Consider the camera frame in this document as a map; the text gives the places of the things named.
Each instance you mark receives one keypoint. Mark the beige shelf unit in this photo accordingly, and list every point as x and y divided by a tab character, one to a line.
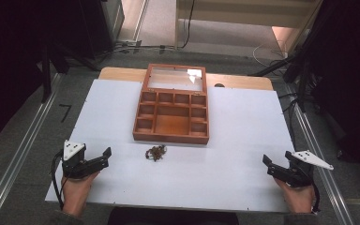
247	12

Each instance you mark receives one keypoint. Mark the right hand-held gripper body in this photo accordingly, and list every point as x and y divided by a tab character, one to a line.
300	173

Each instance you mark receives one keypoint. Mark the person's right hand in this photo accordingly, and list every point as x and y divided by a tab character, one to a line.
300	198

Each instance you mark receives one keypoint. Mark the black metal stand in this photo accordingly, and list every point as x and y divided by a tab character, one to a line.
47	78
300	68

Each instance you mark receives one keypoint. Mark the wooden box with glass lid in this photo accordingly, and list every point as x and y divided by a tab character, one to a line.
172	122

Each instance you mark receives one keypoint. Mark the person's dark lap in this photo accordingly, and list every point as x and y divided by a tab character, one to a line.
172	217

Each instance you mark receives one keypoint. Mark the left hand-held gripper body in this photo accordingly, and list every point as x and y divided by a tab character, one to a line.
75	161

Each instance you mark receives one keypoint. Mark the metal floor rail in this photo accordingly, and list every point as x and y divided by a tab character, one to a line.
322	175
25	146

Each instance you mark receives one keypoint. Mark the light wooden table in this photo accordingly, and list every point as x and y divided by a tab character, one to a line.
118	74

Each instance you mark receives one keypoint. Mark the black cabinet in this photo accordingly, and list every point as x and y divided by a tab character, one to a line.
87	28

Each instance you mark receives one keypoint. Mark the white board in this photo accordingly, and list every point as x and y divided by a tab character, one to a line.
231	140

